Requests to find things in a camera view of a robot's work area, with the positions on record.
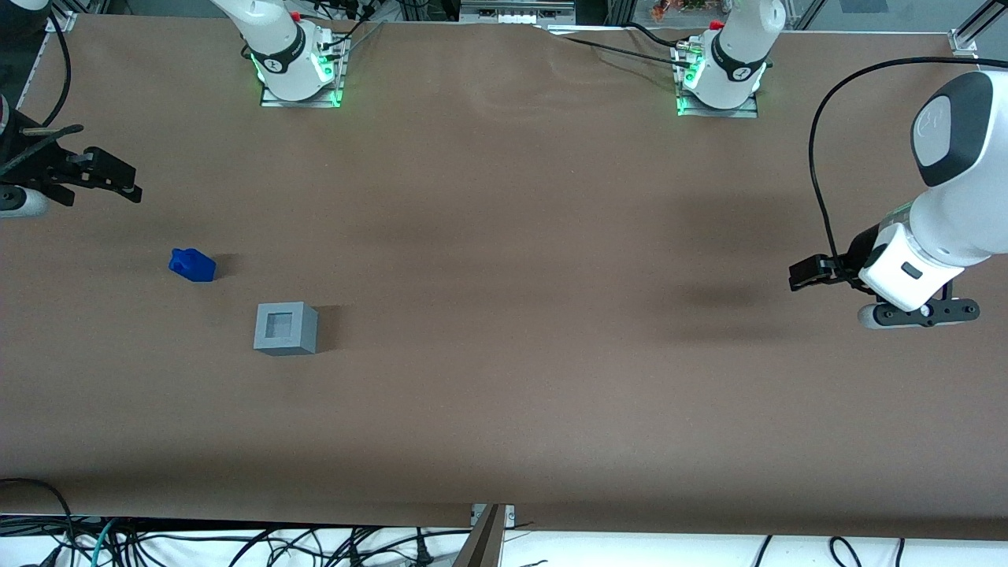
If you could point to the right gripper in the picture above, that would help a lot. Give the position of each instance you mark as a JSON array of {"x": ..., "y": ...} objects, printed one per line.
[{"x": 31, "y": 167}]

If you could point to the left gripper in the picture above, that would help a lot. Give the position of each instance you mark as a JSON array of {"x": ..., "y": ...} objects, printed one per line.
[{"x": 861, "y": 250}]

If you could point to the blue plastic part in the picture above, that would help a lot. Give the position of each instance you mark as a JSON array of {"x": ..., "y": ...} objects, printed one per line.
[{"x": 193, "y": 266}]

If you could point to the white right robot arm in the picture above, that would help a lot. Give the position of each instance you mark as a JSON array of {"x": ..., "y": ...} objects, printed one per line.
[{"x": 276, "y": 39}]

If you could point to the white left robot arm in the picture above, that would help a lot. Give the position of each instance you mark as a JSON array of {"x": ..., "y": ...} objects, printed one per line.
[{"x": 957, "y": 197}]

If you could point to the gray cube base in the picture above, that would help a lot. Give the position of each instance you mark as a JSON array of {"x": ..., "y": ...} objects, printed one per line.
[{"x": 285, "y": 329}]

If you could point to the orange background item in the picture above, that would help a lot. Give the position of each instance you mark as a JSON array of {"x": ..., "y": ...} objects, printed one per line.
[{"x": 677, "y": 8}]

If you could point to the brown table cover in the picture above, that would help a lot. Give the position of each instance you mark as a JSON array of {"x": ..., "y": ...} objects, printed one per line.
[{"x": 504, "y": 315}]

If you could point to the white background device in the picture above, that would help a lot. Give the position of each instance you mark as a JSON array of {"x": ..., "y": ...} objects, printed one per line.
[{"x": 516, "y": 12}]

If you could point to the grey support beam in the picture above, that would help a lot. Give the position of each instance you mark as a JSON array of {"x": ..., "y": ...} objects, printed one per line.
[{"x": 482, "y": 547}]

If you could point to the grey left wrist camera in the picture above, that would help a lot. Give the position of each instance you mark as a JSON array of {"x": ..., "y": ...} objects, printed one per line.
[{"x": 929, "y": 312}]

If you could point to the aluminium table side rail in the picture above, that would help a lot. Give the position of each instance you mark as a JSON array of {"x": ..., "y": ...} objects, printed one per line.
[{"x": 33, "y": 71}]

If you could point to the metal corner bracket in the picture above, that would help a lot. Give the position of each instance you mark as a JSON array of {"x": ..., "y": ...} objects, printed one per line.
[{"x": 964, "y": 43}]

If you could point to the aluminium frame profile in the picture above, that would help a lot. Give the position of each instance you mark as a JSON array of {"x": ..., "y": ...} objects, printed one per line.
[{"x": 988, "y": 17}]

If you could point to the metal table edge bracket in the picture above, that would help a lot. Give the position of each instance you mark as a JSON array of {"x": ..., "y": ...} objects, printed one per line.
[{"x": 479, "y": 513}]

